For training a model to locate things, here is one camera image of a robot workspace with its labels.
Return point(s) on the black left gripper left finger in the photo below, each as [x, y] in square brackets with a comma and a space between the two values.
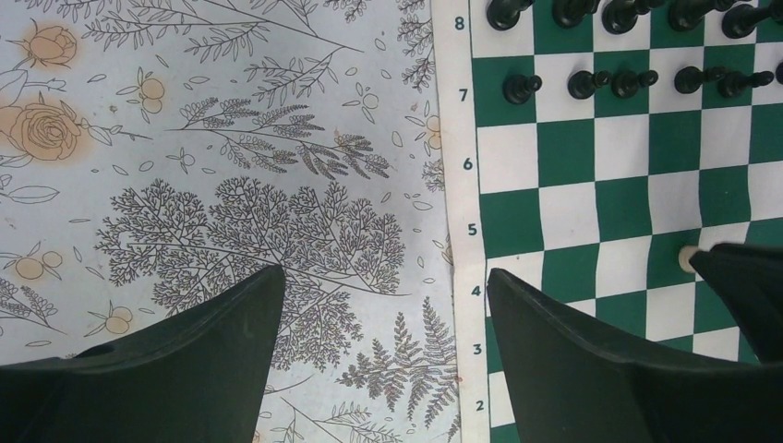
[198, 376]

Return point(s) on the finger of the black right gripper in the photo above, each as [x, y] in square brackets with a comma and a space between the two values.
[748, 280]

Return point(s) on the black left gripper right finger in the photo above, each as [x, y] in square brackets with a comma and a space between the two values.
[574, 378]

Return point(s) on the white pawn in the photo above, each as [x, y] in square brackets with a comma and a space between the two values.
[685, 254]

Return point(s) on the green white chess board mat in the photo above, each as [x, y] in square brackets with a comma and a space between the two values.
[592, 200]

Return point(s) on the black pawn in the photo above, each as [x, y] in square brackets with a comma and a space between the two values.
[627, 83]
[583, 84]
[690, 79]
[518, 89]

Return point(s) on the floral table mat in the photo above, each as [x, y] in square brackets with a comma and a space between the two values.
[155, 153]

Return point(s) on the black bishop piece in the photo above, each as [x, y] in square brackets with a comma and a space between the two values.
[620, 16]

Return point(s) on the black knight piece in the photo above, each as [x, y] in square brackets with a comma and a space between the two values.
[568, 14]

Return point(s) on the black rook corner piece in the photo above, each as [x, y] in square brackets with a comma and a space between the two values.
[504, 14]

